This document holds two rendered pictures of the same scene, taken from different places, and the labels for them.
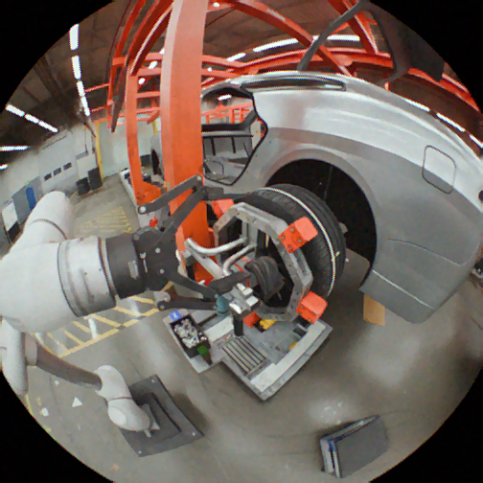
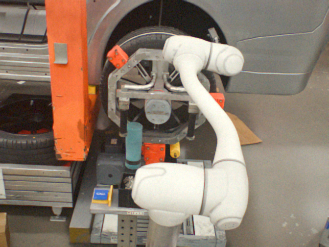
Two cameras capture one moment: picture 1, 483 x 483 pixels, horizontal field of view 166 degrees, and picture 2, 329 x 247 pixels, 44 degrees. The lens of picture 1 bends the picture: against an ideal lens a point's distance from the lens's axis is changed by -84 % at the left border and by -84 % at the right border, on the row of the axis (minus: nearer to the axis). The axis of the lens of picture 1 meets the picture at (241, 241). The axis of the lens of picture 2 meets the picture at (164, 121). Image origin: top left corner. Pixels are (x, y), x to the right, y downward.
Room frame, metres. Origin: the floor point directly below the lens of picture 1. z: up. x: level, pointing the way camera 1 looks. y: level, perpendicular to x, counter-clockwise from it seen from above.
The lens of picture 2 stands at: (-0.66, 1.50, 1.81)
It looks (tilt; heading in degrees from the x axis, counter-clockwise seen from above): 29 degrees down; 308
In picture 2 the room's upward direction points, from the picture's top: 4 degrees clockwise
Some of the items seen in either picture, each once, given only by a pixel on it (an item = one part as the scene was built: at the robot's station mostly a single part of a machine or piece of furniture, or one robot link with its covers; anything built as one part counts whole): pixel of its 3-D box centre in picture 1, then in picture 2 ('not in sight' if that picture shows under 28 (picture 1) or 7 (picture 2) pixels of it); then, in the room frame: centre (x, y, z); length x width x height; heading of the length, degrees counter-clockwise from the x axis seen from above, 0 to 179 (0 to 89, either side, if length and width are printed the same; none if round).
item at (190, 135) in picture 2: (238, 325); (191, 125); (0.32, 0.01, 0.83); 0.04 x 0.04 x 0.16
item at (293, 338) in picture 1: (269, 329); not in sight; (0.68, -0.22, 0.13); 0.50 x 0.36 x 0.10; 41
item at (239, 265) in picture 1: (241, 275); (157, 104); (0.56, 0.00, 0.85); 0.21 x 0.14 x 0.14; 131
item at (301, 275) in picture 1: (254, 267); (157, 98); (0.61, -0.06, 0.85); 0.54 x 0.07 x 0.54; 41
